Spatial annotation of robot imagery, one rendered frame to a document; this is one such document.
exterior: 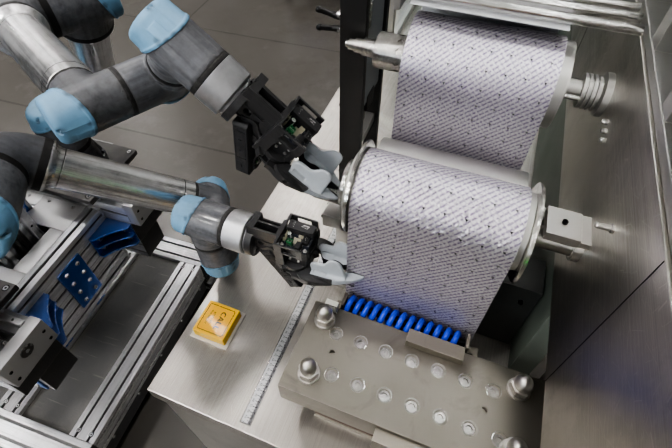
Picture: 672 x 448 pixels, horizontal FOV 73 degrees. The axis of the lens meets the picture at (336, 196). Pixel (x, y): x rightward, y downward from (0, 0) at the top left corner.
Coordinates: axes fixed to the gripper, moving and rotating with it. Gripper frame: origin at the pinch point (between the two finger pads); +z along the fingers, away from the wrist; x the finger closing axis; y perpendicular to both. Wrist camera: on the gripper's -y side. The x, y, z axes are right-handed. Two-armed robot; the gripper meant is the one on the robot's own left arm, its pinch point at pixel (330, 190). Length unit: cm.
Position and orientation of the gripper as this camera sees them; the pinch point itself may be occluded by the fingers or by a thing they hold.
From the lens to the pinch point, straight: 71.3
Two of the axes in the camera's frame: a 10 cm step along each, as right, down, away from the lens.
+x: 3.5, -7.1, 6.1
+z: 7.2, 6.3, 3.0
